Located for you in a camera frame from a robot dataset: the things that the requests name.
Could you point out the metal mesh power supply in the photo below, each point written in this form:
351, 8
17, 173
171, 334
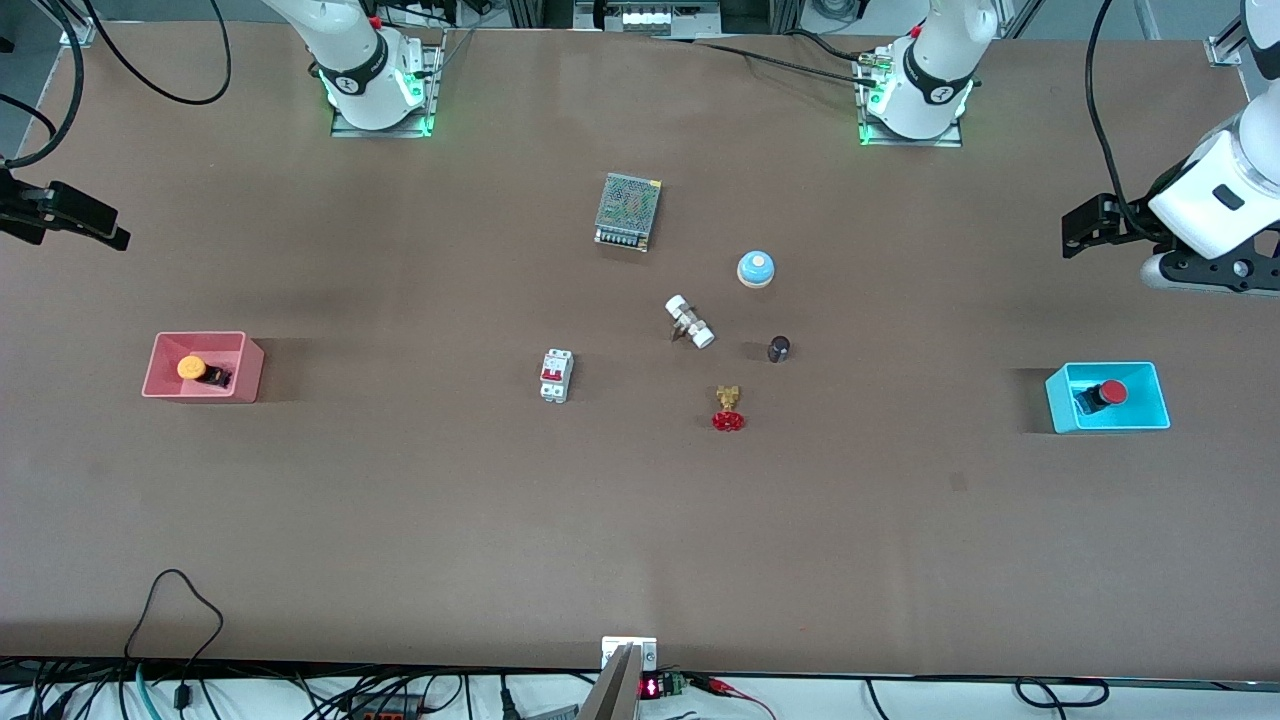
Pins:
628, 208

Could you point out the pink plastic bin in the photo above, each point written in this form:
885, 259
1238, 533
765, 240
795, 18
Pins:
160, 375

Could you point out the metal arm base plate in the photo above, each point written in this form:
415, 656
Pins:
432, 95
955, 140

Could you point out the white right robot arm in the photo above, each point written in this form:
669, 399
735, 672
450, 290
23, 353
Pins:
350, 55

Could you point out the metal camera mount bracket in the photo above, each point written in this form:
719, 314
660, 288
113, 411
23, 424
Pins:
625, 665

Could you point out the white red circuit breaker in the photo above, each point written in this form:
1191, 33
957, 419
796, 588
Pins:
556, 376

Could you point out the red digit display module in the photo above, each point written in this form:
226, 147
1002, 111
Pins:
660, 686

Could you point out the dark small cylinder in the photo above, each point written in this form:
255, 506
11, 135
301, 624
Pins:
779, 349

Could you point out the brass valve red handwheel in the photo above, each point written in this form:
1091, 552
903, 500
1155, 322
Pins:
728, 410

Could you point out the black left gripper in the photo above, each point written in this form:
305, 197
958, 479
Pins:
1124, 218

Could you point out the red push button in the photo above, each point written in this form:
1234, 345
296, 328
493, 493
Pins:
1110, 393

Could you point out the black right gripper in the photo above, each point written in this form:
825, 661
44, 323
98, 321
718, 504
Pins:
28, 207

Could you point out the blue plastic bin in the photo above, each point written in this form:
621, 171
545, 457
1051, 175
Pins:
1060, 405

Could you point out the yellow push button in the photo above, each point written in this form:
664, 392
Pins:
193, 368

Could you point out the white pipe fitting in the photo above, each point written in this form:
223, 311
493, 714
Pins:
690, 322

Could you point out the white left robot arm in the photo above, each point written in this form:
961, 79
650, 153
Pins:
930, 70

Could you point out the blue round bell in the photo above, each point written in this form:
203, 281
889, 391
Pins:
756, 268

